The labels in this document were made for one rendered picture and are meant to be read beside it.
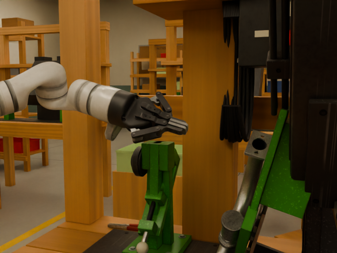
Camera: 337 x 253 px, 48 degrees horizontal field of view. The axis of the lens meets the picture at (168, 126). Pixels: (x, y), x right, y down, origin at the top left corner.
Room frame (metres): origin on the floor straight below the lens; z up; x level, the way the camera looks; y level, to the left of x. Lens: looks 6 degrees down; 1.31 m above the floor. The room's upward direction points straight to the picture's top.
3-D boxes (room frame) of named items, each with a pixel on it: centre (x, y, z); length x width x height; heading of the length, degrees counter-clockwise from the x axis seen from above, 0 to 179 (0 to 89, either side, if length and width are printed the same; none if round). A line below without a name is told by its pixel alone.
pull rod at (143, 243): (0.83, 0.05, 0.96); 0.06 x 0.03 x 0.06; 161
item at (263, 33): (0.90, -0.26, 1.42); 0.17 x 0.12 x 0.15; 71
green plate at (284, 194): (0.64, -0.20, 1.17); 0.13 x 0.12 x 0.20; 71
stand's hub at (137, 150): (0.93, 0.07, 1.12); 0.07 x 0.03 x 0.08; 161
